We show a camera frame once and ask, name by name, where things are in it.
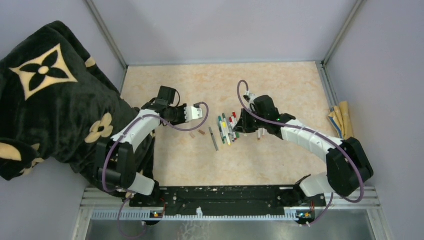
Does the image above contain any green cap white marker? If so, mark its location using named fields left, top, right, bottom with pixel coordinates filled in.
left=218, top=116, right=226, bottom=144

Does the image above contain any dark green ink pen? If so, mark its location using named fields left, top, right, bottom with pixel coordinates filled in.
left=216, top=121, right=225, bottom=144

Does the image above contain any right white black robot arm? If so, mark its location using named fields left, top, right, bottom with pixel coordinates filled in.
left=234, top=92, right=374, bottom=206

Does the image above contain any yellow cap white marker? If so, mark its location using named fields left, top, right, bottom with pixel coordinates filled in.
left=221, top=120, right=232, bottom=145

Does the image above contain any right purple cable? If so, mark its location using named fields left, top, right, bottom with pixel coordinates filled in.
left=237, top=80, right=366, bottom=228

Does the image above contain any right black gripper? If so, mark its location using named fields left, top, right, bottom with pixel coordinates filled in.
left=235, top=108, right=268, bottom=134

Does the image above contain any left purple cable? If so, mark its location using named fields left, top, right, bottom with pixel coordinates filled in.
left=101, top=101, right=210, bottom=239

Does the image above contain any purple cable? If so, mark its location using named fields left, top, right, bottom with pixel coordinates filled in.
left=237, top=80, right=366, bottom=228
left=101, top=101, right=210, bottom=239

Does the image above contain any yellow folded cloth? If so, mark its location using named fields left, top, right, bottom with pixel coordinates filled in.
left=327, top=101, right=354, bottom=140

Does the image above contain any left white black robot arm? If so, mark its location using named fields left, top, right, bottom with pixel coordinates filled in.
left=93, top=86, right=189, bottom=207

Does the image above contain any blue tip acrylic marker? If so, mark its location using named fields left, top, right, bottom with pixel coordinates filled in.
left=227, top=120, right=237, bottom=142

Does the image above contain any red cap green-end marker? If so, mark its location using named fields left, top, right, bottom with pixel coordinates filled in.
left=229, top=116, right=239, bottom=141

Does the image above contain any black floral plush blanket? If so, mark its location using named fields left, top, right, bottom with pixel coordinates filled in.
left=0, top=20, right=140, bottom=189

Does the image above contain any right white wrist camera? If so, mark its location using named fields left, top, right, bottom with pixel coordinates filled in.
left=243, top=93, right=257, bottom=105

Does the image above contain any red cap white marker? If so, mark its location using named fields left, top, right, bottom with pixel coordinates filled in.
left=232, top=111, right=237, bottom=123

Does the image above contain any houndstooth patterned pen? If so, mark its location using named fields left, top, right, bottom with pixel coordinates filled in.
left=208, top=126, right=219, bottom=152

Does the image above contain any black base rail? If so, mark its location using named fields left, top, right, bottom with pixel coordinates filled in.
left=129, top=185, right=327, bottom=217

